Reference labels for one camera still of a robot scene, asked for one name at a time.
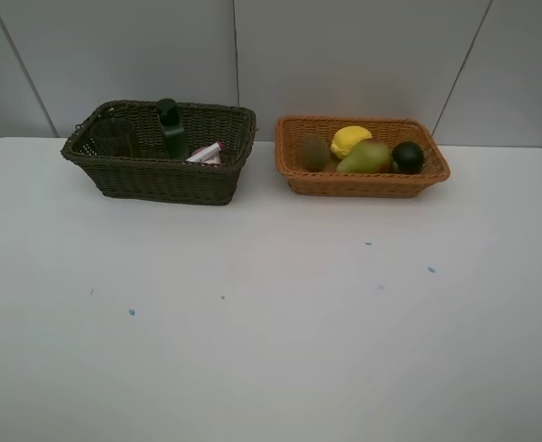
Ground brown kiwi fruit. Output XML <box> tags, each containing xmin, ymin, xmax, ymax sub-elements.
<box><xmin>300</xmin><ymin>134</ymin><xmax>330</xmax><ymax>172</ymax></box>

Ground white red-capped marker pen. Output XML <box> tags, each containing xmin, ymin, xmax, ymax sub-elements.
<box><xmin>187</xmin><ymin>142</ymin><xmax>224</xmax><ymax>164</ymax></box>

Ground pink white-capped bottle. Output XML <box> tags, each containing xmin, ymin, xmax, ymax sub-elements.
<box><xmin>189</xmin><ymin>147</ymin><xmax>221</xmax><ymax>165</ymax></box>

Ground yellow lemon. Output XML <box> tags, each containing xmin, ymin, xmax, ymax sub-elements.
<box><xmin>330</xmin><ymin>125</ymin><xmax>373</xmax><ymax>159</ymax></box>

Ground green red pear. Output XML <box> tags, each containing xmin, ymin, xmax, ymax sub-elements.
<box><xmin>336</xmin><ymin>140</ymin><xmax>391</xmax><ymax>174</ymax></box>

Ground dark green pump bottle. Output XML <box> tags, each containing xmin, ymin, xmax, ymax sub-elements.
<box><xmin>156</xmin><ymin>99</ymin><xmax>190</xmax><ymax>161</ymax></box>

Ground dark green round fruit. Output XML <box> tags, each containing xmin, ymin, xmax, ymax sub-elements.
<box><xmin>391</xmin><ymin>141</ymin><xmax>425</xmax><ymax>174</ymax></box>

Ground translucent pink plastic cup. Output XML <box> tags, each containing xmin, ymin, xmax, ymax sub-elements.
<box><xmin>90</xmin><ymin>118</ymin><xmax>140</xmax><ymax>158</ymax></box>

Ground orange wicker basket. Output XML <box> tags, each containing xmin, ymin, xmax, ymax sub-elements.
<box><xmin>275</xmin><ymin>115</ymin><xmax>450</xmax><ymax>198</ymax></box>

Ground dark brown wicker basket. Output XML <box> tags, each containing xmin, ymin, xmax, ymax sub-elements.
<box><xmin>61</xmin><ymin>100</ymin><xmax>257</xmax><ymax>205</ymax></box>

